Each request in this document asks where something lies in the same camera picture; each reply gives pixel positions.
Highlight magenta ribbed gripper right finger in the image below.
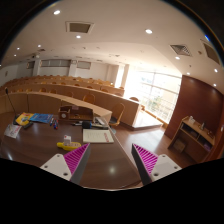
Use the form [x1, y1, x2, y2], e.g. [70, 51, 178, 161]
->
[131, 144, 181, 185]

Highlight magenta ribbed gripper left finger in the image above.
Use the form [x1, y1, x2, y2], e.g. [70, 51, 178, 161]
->
[41, 143, 90, 184]

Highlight white paper sheet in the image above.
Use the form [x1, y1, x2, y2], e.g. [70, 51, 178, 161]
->
[83, 129, 114, 143]

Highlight coloured marker pens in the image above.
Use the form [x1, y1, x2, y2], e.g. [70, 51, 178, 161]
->
[50, 118, 58, 130]

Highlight black device on table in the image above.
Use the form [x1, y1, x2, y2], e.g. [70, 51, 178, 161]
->
[82, 121, 92, 129]

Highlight wooden shelf cabinet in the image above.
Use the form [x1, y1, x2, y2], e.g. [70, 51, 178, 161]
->
[169, 116, 215, 163]

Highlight wooden desk organizer box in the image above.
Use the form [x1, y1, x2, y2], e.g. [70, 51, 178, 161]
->
[58, 105, 93, 121]

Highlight blue booklet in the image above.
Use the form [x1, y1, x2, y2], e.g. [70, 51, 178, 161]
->
[30, 113, 53, 123]

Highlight wooden chair near desk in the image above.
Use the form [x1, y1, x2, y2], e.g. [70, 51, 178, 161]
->
[109, 103, 125, 126]

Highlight yellow picture book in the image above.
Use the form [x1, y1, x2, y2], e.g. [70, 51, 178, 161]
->
[16, 112, 33, 126]

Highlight white printed leaflet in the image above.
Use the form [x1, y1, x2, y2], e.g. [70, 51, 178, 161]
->
[4, 124, 21, 138]

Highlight long curved wooden bench desk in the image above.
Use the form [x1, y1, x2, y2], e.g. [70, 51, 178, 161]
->
[0, 83, 140, 126]

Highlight black microphone stand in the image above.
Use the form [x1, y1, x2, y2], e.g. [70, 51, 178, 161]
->
[5, 87, 19, 122]

